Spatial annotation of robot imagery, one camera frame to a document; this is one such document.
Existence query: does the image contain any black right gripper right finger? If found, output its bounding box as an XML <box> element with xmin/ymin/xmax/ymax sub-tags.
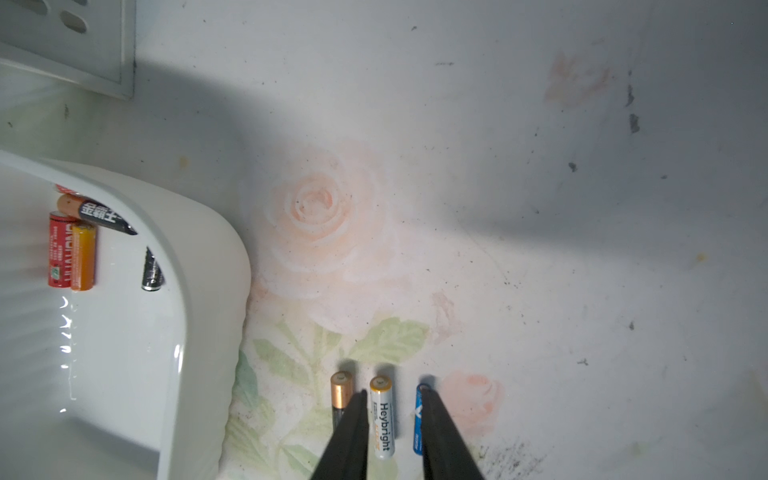
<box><xmin>419</xmin><ymin>386</ymin><xmax>483</xmax><ymax>480</ymax></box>

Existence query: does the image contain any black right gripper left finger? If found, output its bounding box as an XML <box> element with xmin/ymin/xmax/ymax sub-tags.
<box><xmin>311</xmin><ymin>390</ymin><xmax>369</xmax><ymax>480</ymax></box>

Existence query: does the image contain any blue battery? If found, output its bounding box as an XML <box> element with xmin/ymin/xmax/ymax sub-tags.
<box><xmin>412</xmin><ymin>383</ymin><xmax>430</xmax><ymax>456</ymax></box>

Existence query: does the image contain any copper black Duracell battery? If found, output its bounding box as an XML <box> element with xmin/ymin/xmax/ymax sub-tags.
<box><xmin>330</xmin><ymin>371</ymin><xmax>355</xmax><ymax>429</ymax></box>
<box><xmin>57</xmin><ymin>194</ymin><xmax>137</xmax><ymax>236</ymax></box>

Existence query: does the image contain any white Heybright battery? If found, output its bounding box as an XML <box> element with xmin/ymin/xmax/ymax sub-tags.
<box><xmin>369</xmin><ymin>375</ymin><xmax>395</xmax><ymax>460</ymax></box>

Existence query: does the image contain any orange battery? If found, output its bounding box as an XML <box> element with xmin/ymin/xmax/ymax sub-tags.
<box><xmin>71</xmin><ymin>222</ymin><xmax>97</xmax><ymax>291</ymax></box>

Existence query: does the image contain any red yellow label battery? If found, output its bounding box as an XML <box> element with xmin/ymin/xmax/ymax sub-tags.
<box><xmin>48</xmin><ymin>211</ymin><xmax>77</xmax><ymax>288</ymax></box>

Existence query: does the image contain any white plastic storage tray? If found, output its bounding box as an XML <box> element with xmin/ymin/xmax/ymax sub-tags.
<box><xmin>1</xmin><ymin>152</ymin><xmax>251</xmax><ymax>479</ymax></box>

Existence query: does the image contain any red silver-tip battery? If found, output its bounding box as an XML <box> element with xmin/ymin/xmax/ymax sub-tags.
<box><xmin>55</xmin><ymin>184</ymin><xmax>81</xmax><ymax>197</ymax></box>

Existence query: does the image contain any beige file organizer rack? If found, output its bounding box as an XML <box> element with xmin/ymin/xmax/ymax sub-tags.
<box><xmin>1</xmin><ymin>0</ymin><xmax>136</xmax><ymax>100</ymax></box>

